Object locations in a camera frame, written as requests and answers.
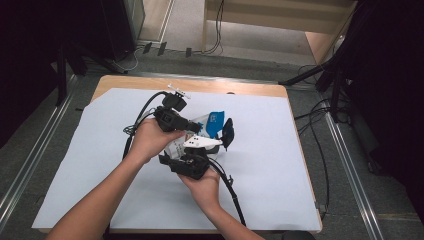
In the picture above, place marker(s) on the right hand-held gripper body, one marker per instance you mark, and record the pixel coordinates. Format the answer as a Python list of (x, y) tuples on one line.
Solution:
[(191, 166)]

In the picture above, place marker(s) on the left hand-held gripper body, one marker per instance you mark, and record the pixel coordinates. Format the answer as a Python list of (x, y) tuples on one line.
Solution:
[(168, 118)]

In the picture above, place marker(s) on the white and blue pouch bag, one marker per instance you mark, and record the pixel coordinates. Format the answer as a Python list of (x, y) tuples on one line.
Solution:
[(215, 123)]

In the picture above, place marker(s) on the clear jar with black lid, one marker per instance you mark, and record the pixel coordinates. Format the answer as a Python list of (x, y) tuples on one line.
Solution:
[(228, 133)]

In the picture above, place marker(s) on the person's left hand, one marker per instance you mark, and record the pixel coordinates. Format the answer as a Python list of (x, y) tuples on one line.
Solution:
[(148, 141)]

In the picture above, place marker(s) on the person's right hand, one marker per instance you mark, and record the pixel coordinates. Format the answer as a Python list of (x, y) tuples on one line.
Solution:
[(206, 191)]

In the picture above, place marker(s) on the white paper sheet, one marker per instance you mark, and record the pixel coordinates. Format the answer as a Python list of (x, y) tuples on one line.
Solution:
[(266, 166)]

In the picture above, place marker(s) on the black cabinet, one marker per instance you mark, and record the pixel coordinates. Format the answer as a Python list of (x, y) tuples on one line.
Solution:
[(116, 26)]

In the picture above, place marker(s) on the black stand legs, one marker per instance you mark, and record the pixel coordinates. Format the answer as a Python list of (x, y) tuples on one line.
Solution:
[(61, 73), (335, 80)]

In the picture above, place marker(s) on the light wooden bench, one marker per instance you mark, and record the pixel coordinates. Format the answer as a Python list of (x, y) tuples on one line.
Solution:
[(283, 13)]

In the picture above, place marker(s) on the black curtain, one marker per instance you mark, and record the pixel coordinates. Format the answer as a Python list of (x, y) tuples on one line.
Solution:
[(23, 50), (390, 83)]

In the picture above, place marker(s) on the metal floor rail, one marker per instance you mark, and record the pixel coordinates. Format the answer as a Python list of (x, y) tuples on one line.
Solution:
[(30, 163), (353, 186)]

